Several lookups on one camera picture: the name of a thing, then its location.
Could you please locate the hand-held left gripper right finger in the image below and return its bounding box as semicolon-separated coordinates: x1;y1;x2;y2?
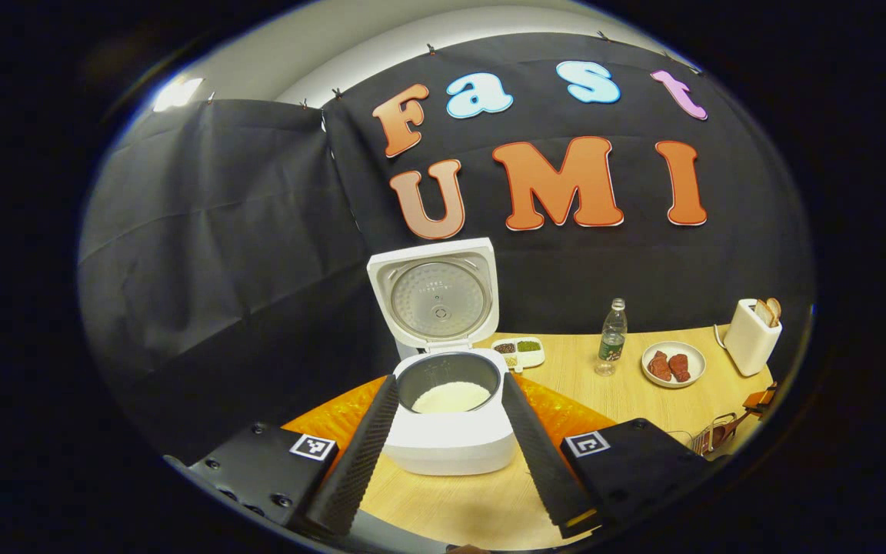
501;372;721;539

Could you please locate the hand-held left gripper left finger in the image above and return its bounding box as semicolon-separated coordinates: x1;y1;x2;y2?
165;375;400;539

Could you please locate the brown wooden spoon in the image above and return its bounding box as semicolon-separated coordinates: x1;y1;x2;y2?
708;413;740;451

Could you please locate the metal wire chopstick holder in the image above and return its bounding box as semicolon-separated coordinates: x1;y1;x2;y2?
688;412;759;456

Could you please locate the white rice cooker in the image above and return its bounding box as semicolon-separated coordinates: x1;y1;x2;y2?
367;237;517;476

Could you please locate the white rice heap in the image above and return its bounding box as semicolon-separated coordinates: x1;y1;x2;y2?
412;382;492;414

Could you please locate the white toaster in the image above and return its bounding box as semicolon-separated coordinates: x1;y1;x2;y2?
724;299;783;377

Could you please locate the white round plate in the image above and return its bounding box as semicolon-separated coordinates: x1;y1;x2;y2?
641;341;707;389

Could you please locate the white divided condiment dish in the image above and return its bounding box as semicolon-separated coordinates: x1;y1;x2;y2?
491;337;545;372

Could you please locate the clear plastic water bottle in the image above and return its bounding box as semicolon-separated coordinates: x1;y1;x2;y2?
595;299;628;376

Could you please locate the ceiling light panel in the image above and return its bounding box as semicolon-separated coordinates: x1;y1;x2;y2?
154;77;204;113

